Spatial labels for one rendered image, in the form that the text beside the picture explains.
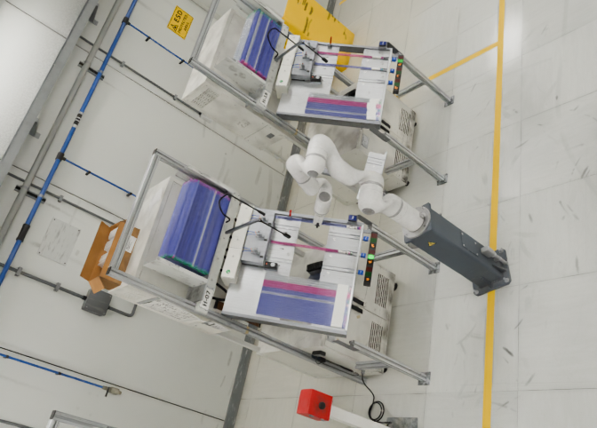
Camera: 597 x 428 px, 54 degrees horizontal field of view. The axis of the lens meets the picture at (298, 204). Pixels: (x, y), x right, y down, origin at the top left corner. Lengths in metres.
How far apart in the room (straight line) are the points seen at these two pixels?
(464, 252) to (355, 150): 1.25
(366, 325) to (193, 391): 1.71
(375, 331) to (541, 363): 1.07
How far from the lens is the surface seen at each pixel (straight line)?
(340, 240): 3.47
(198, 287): 3.32
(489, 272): 3.56
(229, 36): 4.26
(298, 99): 4.09
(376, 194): 2.94
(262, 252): 3.40
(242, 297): 3.37
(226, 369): 5.09
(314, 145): 2.77
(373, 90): 4.12
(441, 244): 3.28
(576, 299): 3.39
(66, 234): 4.62
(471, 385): 3.55
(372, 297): 3.91
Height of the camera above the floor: 2.80
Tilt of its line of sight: 30 degrees down
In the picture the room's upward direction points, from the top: 59 degrees counter-clockwise
